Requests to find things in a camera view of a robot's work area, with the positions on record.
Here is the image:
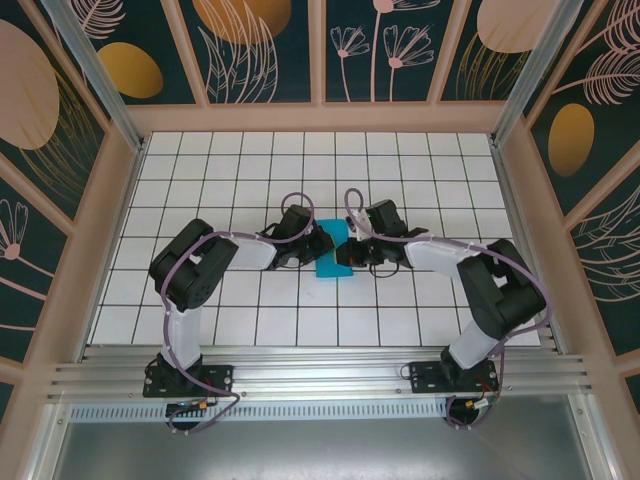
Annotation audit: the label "blue square paper sheet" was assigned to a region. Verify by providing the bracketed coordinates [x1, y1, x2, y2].
[314, 218, 354, 281]

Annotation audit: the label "grey metal sheet panel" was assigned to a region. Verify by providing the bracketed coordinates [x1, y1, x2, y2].
[27, 392, 619, 480]

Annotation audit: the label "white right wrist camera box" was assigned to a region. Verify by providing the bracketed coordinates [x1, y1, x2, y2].
[349, 209, 375, 240]

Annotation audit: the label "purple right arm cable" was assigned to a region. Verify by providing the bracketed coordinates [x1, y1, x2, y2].
[343, 187, 555, 432]

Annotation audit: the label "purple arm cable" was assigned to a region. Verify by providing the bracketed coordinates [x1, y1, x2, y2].
[160, 191, 317, 436]
[343, 187, 555, 432]

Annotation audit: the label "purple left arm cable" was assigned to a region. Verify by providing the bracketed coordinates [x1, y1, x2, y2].
[160, 191, 317, 436]

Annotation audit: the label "aluminium mounting rail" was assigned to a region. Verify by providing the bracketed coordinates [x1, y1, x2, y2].
[47, 343, 594, 402]

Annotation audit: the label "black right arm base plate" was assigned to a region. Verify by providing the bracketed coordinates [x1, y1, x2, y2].
[408, 359, 501, 396]

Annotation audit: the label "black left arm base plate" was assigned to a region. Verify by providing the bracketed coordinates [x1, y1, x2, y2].
[143, 363, 236, 399]

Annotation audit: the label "slotted grey cable duct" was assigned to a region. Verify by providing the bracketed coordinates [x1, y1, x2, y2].
[69, 402, 451, 424]

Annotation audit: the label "aluminium frame post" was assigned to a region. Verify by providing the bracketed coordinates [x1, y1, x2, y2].
[488, 0, 586, 149]
[39, 0, 147, 154]

